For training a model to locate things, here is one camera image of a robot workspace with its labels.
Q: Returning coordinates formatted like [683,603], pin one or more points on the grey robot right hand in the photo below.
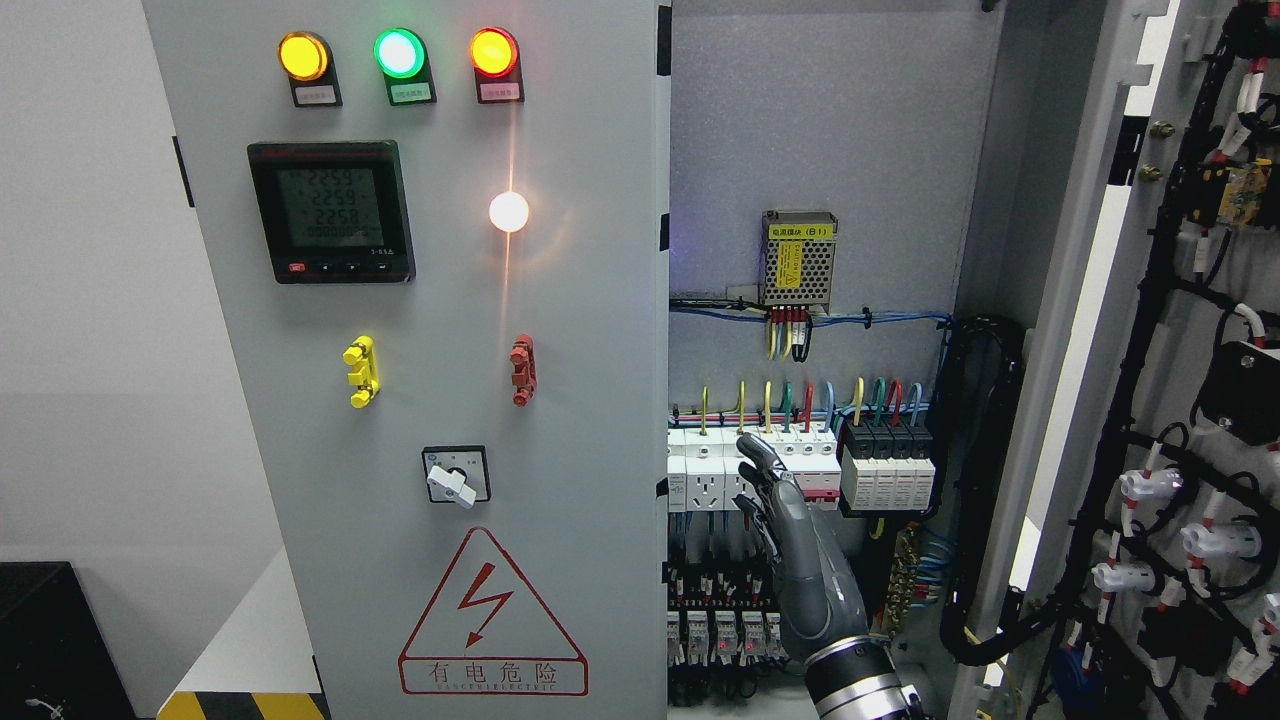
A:
[819,598]

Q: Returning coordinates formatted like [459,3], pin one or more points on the grey cabinet door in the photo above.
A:
[540,217]
[1119,288]

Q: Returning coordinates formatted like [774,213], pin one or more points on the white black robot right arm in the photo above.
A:
[855,679]

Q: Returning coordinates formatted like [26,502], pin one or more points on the relay terminal row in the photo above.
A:
[722,614]

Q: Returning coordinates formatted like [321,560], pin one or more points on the black white surge protector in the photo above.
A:
[886,471]

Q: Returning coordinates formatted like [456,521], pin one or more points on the white socket breaker row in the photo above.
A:
[703,467]

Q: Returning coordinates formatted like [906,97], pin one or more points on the red electric warning sticker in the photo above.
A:
[486,630]

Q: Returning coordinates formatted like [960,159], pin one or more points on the perforated metal power supply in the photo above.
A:
[798,258]

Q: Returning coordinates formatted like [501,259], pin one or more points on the black digital power meter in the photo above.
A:
[333,212]

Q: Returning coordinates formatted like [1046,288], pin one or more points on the red indicator light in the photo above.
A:
[496,58]

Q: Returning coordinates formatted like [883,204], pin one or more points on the green indicator light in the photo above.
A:
[402,57]

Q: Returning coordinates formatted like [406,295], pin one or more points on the yellow indicator light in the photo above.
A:
[308,63]

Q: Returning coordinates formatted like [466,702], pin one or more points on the red terminal post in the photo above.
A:
[523,376]

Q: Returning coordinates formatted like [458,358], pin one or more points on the white rotary selector switch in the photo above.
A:
[457,474]

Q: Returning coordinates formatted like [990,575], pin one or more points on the yellow terminal post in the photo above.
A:
[363,372]

